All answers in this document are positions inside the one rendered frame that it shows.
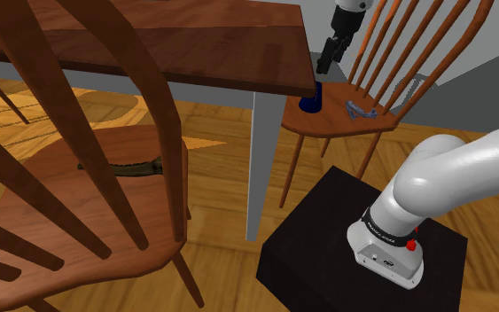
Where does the blue-grey small figure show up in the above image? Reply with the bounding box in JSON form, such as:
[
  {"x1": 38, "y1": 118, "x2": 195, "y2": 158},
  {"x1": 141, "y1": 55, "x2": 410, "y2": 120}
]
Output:
[{"x1": 345, "y1": 99, "x2": 379, "y2": 121}]

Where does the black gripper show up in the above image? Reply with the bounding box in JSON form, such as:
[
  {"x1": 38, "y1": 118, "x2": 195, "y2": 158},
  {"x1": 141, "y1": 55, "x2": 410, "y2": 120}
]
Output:
[{"x1": 316, "y1": 6, "x2": 367, "y2": 75}]

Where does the dark brown wooden spindle chair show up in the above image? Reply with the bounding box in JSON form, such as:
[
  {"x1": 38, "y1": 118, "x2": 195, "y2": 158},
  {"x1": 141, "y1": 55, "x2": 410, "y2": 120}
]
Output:
[{"x1": 0, "y1": 0, "x2": 206, "y2": 312}]

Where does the dark blue vase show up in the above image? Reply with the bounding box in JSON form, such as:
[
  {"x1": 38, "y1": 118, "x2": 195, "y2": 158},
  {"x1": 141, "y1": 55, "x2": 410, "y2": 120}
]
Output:
[{"x1": 298, "y1": 81, "x2": 324, "y2": 114}]

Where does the black robot stand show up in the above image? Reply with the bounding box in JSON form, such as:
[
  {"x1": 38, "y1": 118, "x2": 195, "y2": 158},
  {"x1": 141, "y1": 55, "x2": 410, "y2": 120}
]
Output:
[{"x1": 255, "y1": 165, "x2": 469, "y2": 312}]

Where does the wooden table with white legs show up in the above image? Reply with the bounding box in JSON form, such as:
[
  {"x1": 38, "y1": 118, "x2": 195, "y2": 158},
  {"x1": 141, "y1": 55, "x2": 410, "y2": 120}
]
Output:
[{"x1": 0, "y1": 0, "x2": 317, "y2": 243}]

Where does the dark olive long tool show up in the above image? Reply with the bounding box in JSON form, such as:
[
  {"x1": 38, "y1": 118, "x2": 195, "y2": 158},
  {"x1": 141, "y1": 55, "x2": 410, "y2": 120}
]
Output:
[{"x1": 76, "y1": 156, "x2": 164, "y2": 179}]

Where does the light brown wooden spindle chair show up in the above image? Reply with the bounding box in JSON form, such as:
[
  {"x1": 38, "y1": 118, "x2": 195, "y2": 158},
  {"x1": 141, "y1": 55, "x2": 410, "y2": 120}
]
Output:
[{"x1": 278, "y1": 0, "x2": 496, "y2": 209}]

